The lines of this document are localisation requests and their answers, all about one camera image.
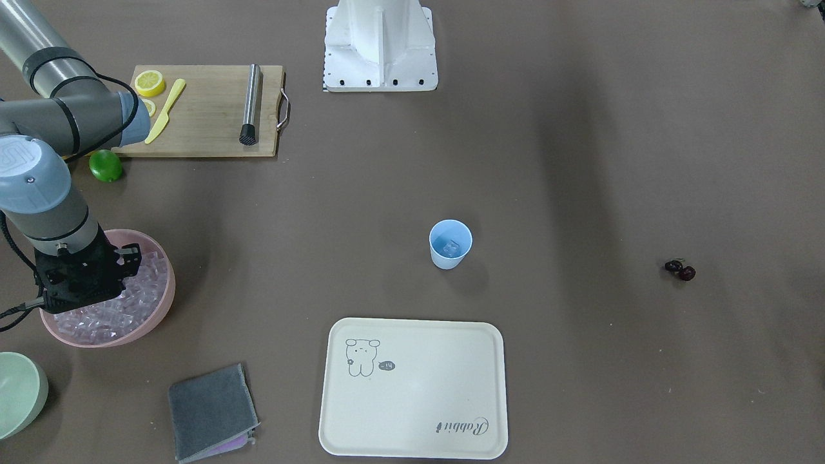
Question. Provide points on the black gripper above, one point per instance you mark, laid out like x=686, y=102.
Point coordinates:
x=131, y=253

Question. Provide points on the clear ice cube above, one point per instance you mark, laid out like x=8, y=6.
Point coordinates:
x=451, y=249

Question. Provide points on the dark cherries pair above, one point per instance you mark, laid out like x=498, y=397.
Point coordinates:
x=680, y=270

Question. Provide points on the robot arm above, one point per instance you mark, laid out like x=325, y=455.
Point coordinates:
x=74, y=114

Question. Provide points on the clear ice cubes pile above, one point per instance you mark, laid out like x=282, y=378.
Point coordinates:
x=109, y=321

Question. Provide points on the light blue plastic cup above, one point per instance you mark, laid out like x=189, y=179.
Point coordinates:
x=444, y=230

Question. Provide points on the pink bowl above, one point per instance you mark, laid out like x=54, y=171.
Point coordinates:
x=121, y=237

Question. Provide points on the mint green bowl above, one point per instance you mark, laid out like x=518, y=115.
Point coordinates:
x=24, y=389

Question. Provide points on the green lime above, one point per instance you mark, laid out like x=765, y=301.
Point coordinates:
x=105, y=165

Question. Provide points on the yellow plastic knife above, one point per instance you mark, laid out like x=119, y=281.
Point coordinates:
x=163, y=117

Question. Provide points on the lemon slice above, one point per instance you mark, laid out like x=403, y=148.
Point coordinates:
x=150, y=106
x=150, y=83

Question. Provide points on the grey folded cloth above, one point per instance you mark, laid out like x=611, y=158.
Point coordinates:
x=212, y=414

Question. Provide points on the wooden cutting board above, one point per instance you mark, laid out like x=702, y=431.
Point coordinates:
x=206, y=119

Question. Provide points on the metal muddler black tip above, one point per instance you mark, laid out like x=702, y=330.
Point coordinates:
x=248, y=131

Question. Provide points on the beige rabbit tray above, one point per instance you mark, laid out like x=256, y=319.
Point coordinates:
x=399, y=388

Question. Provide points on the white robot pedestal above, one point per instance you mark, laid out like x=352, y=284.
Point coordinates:
x=379, y=46

